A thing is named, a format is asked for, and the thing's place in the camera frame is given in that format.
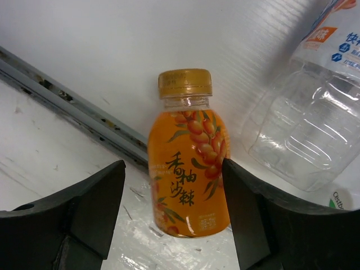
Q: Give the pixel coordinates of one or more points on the aluminium front rail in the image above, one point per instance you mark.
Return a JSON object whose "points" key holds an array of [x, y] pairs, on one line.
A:
{"points": [[108, 131]]}

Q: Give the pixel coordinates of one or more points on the clear bottle green label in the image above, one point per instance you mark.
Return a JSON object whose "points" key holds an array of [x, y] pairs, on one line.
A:
{"points": [[344, 198]]}

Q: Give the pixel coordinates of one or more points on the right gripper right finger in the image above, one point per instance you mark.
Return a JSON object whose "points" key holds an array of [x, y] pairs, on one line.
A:
{"points": [[273, 229]]}

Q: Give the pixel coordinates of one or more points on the clear bottle blue orange label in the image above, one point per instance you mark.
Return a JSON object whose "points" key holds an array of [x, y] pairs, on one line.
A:
{"points": [[305, 129]]}

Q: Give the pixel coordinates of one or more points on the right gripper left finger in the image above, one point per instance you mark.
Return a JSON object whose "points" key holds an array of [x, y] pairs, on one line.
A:
{"points": [[69, 229]]}

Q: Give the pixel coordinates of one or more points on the orange sea-buckthorn juice bottle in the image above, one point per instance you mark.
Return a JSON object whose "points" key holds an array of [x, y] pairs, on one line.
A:
{"points": [[186, 148]]}

